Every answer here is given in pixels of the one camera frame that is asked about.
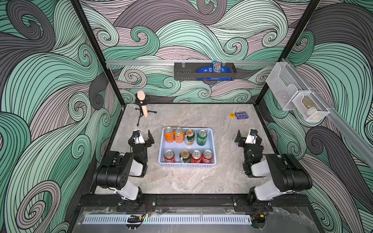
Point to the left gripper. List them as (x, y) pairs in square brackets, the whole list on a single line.
[(147, 143)]

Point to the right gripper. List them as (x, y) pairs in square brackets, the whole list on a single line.
[(249, 144)]

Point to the green Sprite can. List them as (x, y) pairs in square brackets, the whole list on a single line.
[(202, 137)]

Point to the red cola can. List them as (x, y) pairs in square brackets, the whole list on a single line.
[(169, 156), (196, 156), (207, 157)]

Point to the green gold-top can back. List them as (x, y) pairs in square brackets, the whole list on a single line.
[(189, 137)]

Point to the green gold-top can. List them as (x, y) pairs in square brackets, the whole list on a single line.
[(189, 137), (185, 156)]

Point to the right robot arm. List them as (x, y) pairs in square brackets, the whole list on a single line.
[(286, 174)]

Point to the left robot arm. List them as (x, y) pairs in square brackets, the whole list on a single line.
[(116, 167)]

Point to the light blue plastic basket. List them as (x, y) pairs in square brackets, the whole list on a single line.
[(178, 148)]

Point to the blue playing card box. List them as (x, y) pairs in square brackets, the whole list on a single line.
[(241, 115)]

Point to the orange Fanta can far left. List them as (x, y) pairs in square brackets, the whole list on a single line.
[(169, 134)]

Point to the orange fanta can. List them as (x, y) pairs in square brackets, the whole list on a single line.
[(169, 134), (179, 135)]

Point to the beige microphone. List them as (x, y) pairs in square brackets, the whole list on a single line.
[(142, 98)]

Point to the green gold-top can front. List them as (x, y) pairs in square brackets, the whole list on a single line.
[(185, 156)]

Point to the blue snack packet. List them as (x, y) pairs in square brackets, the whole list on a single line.
[(215, 68)]

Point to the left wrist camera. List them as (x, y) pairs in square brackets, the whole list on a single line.
[(139, 139)]

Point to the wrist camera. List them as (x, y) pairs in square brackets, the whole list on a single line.
[(139, 139), (251, 138)]

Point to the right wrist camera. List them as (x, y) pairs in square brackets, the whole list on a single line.
[(251, 138)]

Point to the large clear wall bin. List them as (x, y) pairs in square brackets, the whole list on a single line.
[(283, 85)]

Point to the small clear wall bin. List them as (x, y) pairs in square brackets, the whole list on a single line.
[(310, 107)]

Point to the black wall shelf tray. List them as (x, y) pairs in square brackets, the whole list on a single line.
[(186, 71)]

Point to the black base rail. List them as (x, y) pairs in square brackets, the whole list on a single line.
[(158, 202)]

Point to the white perforated cable duct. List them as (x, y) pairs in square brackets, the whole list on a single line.
[(172, 219)]

